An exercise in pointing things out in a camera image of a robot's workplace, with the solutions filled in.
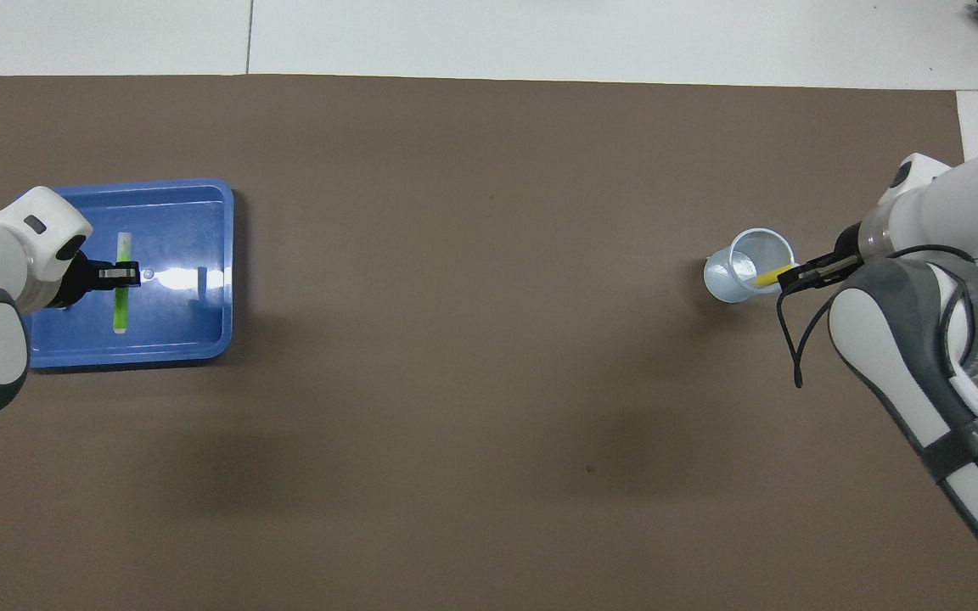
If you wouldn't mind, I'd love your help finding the blue plastic tray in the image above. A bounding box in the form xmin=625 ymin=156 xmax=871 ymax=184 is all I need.
xmin=24 ymin=177 xmax=235 ymax=371

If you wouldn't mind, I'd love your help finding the translucent pale blue cup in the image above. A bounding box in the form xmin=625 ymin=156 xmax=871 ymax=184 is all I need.
xmin=703 ymin=227 xmax=795 ymax=305

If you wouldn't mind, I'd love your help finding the green pen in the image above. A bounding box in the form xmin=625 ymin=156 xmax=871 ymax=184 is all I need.
xmin=112 ymin=231 xmax=134 ymax=335

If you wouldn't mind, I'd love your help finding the brown table mat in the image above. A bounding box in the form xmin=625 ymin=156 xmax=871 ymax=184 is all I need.
xmin=0 ymin=74 xmax=978 ymax=611

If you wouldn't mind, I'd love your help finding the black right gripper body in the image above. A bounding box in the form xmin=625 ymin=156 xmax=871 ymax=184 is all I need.
xmin=830 ymin=221 xmax=865 ymax=266

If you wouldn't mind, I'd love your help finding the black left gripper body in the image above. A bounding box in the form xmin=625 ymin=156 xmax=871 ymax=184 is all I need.
xmin=48 ymin=251 xmax=104 ymax=311

